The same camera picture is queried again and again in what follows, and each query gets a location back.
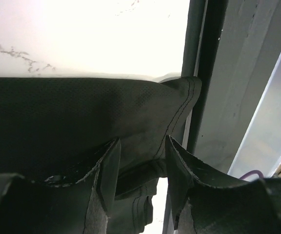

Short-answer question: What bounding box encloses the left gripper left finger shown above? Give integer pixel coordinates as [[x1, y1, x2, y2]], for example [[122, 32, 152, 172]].
[[0, 138, 121, 234]]

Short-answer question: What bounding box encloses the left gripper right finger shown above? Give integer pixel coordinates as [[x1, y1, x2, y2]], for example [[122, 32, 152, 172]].
[[165, 136, 281, 234]]

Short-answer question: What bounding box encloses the black t shirt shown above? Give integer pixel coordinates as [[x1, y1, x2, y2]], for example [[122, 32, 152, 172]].
[[0, 77, 202, 234]]

